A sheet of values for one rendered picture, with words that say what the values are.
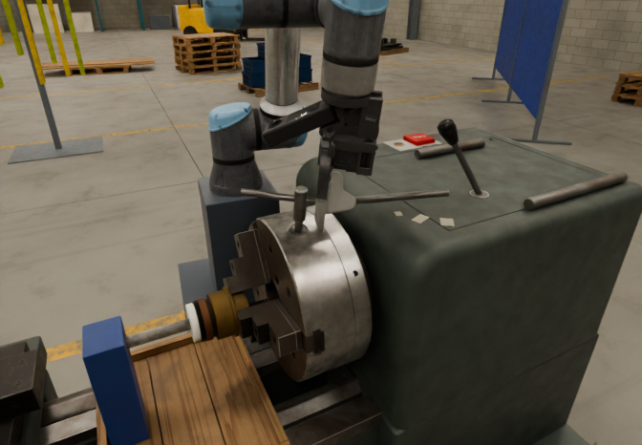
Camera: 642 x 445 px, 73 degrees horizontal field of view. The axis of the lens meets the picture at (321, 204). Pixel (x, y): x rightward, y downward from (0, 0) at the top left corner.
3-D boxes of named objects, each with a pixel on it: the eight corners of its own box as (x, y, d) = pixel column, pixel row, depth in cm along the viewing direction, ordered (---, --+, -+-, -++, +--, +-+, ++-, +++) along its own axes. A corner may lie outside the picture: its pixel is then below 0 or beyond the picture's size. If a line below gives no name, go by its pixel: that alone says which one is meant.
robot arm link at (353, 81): (319, 63, 55) (325, 46, 61) (317, 98, 57) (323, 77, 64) (378, 70, 55) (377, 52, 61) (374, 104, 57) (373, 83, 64)
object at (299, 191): (289, 245, 76) (293, 191, 70) (291, 237, 78) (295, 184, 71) (302, 246, 76) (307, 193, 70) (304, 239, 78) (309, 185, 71)
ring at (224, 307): (237, 272, 82) (187, 286, 79) (252, 301, 75) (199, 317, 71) (241, 311, 87) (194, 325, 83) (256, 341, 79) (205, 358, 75)
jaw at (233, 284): (280, 279, 87) (266, 222, 88) (287, 278, 82) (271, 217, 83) (225, 294, 82) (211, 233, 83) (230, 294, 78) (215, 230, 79)
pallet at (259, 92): (295, 82, 838) (294, 39, 803) (318, 89, 778) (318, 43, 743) (238, 89, 779) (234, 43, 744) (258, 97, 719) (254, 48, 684)
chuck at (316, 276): (283, 286, 107) (287, 179, 89) (344, 397, 84) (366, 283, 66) (247, 297, 103) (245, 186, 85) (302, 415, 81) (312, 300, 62)
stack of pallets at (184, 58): (226, 64, 1035) (223, 31, 1003) (243, 69, 973) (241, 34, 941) (175, 70, 968) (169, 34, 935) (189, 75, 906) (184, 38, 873)
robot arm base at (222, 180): (206, 180, 130) (203, 148, 125) (256, 173, 134) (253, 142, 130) (213, 200, 117) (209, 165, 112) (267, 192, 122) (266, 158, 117)
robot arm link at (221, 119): (210, 148, 125) (204, 101, 119) (257, 144, 128) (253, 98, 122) (212, 162, 115) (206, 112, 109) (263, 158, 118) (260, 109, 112)
